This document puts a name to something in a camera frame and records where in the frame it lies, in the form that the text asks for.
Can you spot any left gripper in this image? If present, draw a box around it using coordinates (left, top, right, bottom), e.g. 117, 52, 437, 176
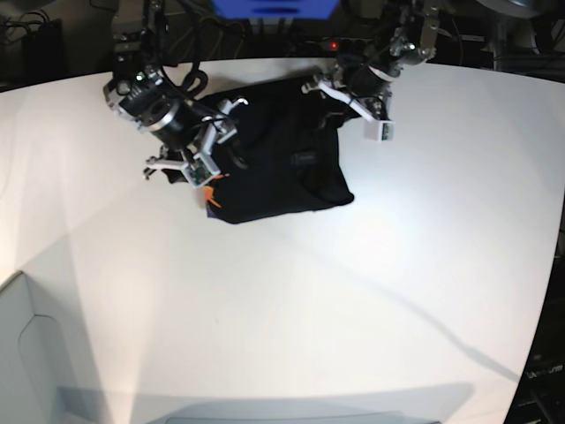
336, 48, 401, 115

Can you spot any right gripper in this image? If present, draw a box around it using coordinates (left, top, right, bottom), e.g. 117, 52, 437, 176
103, 70, 252, 170

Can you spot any black T-shirt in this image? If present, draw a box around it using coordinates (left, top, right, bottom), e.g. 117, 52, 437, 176
162, 72, 388, 225

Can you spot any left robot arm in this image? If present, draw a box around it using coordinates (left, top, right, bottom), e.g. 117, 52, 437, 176
333, 1, 441, 120

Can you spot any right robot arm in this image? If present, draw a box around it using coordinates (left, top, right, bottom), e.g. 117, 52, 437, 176
103, 1, 248, 187

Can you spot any white power strip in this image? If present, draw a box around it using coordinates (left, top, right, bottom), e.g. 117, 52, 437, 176
303, 37, 375, 54

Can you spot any blue plastic box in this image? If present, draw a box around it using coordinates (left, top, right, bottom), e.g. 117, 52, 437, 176
212, 0, 339, 19

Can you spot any grey plastic bin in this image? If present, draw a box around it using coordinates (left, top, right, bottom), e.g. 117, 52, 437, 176
0, 269, 111, 424

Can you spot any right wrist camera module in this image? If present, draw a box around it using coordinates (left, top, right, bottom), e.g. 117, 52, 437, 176
183, 156, 221, 188

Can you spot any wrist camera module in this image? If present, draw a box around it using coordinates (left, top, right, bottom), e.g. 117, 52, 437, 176
183, 156, 221, 188
363, 120, 396, 143

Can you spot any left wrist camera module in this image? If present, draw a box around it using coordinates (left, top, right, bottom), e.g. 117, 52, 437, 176
363, 120, 396, 143

